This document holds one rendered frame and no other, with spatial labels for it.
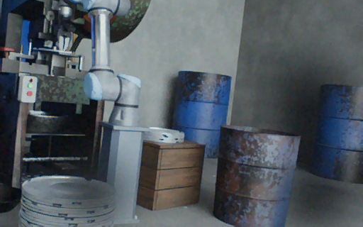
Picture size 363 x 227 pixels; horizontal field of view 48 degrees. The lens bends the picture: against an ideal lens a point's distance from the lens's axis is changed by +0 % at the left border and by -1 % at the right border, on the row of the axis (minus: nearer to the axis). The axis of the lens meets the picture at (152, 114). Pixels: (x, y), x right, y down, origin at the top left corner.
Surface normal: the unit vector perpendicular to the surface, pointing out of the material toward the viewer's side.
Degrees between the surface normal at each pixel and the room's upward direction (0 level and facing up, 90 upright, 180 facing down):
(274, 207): 92
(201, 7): 90
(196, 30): 90
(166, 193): 90
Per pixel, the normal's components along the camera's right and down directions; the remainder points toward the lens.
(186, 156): 0.69, 0.11
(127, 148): 0.47, 0.10
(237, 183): -0.58, 0.02
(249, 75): -0.76, -0.05
